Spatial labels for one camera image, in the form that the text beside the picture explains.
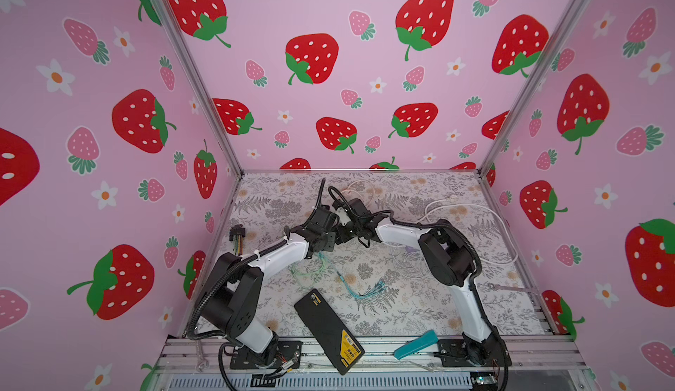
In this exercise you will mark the teal plastic handle tool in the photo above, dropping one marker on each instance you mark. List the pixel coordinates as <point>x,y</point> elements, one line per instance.
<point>424,341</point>

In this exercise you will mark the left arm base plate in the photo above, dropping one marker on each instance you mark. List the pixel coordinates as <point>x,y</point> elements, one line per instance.
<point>285,354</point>

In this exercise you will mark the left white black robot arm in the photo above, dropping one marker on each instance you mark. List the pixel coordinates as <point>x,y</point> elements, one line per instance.
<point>228,303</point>

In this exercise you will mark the black rectangular case yellow label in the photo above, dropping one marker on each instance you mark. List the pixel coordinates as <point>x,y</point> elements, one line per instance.
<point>339,345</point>

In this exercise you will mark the hex key set holder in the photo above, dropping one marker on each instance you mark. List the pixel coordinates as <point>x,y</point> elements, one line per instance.
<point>236,236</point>

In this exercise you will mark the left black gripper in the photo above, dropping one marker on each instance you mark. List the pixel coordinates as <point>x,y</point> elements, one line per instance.
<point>331,241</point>

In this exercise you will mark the aluminium front rail frame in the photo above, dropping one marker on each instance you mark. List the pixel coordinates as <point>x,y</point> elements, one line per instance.
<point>538,363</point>

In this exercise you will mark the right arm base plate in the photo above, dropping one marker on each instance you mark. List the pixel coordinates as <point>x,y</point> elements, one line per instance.
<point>471,354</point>

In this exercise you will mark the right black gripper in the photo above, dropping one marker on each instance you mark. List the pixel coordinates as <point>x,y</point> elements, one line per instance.
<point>340,232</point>

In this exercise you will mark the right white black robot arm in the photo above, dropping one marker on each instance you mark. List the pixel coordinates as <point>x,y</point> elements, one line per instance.
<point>451,259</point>

